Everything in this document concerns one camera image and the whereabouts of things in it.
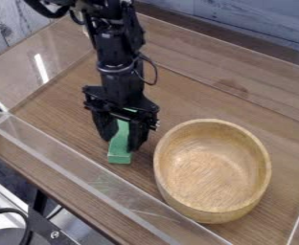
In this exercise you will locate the black metal table leg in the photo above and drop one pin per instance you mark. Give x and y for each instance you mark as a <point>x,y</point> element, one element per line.
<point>40,202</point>

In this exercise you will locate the brown wooden bowl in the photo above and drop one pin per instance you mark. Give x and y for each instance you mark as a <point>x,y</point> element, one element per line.
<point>212,170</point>

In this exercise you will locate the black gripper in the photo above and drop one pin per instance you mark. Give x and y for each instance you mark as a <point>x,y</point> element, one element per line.
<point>119,99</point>

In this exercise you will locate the clear acrylic tray wall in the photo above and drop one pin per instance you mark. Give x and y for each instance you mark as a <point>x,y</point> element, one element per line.
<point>215,74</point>

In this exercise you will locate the green rectangular block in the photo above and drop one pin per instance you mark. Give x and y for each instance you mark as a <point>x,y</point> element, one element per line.
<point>117,154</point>

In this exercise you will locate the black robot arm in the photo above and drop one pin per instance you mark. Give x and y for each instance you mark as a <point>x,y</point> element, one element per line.
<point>116,34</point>

